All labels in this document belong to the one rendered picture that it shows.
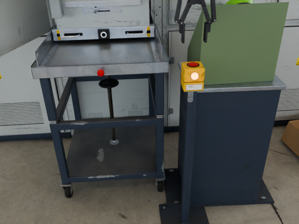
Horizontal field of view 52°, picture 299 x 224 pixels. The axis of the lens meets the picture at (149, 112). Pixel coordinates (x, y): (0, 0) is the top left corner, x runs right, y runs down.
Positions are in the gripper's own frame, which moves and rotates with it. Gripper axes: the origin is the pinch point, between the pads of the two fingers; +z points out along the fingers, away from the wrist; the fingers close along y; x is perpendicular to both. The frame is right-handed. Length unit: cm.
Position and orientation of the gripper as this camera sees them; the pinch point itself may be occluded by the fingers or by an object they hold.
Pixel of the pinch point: (194, 34)
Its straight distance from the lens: 119.5
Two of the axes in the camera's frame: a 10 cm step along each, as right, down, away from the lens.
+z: 0.1, 8.7, 5.0
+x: 0.7, 4.9, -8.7
